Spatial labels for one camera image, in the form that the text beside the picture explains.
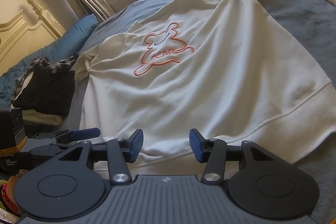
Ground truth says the black folded garment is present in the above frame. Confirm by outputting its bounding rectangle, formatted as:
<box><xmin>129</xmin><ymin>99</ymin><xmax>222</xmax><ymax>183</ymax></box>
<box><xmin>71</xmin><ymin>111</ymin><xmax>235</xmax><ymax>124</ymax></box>
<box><xmin>13</xmin><ymin>67</ymin><xmax>75</xmax><ymax>117</ymax></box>

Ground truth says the plaid dark garment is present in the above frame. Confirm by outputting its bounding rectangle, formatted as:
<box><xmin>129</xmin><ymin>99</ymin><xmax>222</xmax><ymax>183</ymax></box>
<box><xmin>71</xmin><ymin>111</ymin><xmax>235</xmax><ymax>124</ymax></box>
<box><xmin>11</xmin><ymin>52</ymin><xmax>79</xmax><ymax>103</ymax></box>

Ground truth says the teal pillow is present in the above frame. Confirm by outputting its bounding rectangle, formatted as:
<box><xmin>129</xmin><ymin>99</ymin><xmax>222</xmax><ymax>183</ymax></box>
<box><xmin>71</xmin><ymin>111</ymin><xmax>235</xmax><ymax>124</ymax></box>
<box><xmin>1</xmin><ymin>14</ymin><xmax>98</xmax><ymax>110</ymax></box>

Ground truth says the cream carved headboard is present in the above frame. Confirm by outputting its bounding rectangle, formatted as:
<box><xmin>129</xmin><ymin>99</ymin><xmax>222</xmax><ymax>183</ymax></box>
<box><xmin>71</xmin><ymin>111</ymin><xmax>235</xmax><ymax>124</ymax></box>
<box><xmin>0</xmin><ymin>0</ymin><xmax>66</xmax><ymax>74</ymax></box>

